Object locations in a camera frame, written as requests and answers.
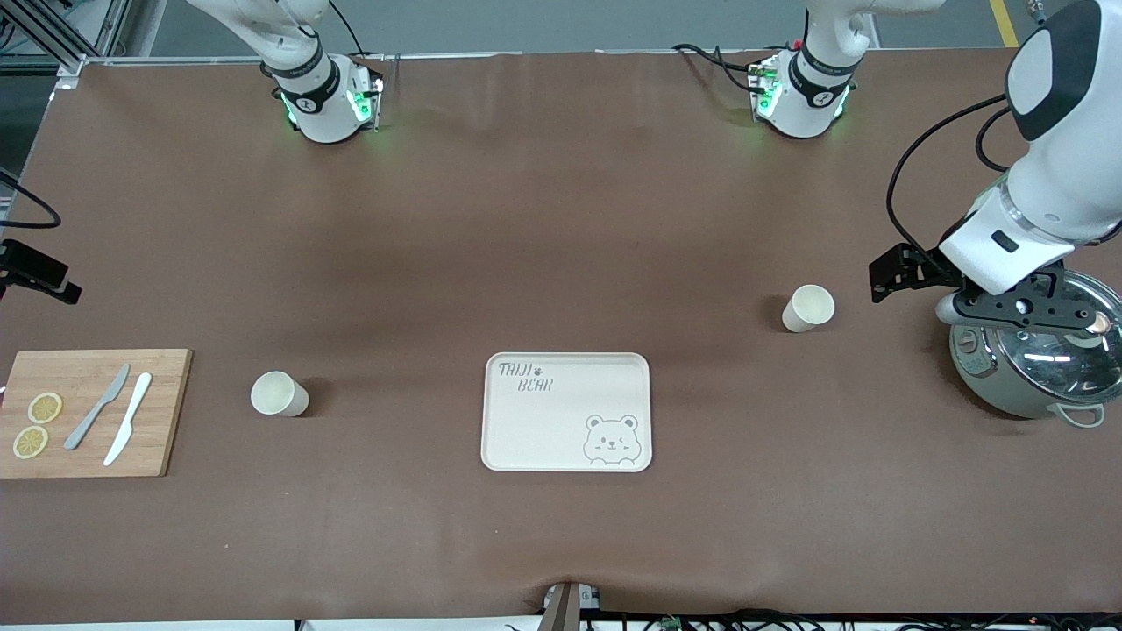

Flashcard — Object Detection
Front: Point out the white paper cup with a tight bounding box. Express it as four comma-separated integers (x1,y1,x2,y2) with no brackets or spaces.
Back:
782,285,836,334
250,371,310,418

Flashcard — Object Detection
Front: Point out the grey electric cooking pot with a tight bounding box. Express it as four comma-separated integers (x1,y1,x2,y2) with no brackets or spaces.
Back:
949,270,1122,429

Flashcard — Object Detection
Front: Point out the glass pot lid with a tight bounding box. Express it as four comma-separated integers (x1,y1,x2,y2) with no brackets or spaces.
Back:
995,270,1122,406

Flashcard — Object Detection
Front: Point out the white plastic knife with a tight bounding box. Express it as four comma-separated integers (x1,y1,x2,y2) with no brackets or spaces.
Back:
103,372,153,467

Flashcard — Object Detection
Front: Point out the grey plastic knife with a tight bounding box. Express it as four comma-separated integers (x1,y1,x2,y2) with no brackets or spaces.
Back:
63,364,131,451

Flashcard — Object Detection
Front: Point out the bamboo cutting board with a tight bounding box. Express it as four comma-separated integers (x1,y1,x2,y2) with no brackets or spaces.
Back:
0,349,193,479

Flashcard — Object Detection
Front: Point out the brown table cover mat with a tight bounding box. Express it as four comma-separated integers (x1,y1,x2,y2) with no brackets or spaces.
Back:
0,48,1122,625

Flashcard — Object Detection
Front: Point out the white bear print tray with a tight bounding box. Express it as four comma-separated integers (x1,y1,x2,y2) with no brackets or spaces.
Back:
480,352,653,474

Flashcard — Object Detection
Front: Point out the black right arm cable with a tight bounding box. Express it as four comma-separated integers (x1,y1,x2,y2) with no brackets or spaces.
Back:
0,169,62,230

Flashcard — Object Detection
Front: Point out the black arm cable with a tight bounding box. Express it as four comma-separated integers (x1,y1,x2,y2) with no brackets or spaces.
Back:
886,94,1019,257
0,169,62,230

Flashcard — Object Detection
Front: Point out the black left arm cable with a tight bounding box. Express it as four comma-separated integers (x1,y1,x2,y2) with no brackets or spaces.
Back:
886,94,1019,257

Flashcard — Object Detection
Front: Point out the aluminium frame post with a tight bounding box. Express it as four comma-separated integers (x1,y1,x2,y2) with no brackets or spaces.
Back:
0,0,132,84

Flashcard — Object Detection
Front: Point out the black base cable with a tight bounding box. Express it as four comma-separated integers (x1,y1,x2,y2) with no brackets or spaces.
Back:
671,42,763,93
326,0,365,59

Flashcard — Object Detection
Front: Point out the black cable bundle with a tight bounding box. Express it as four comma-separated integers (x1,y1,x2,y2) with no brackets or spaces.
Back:
605,607,1122,631

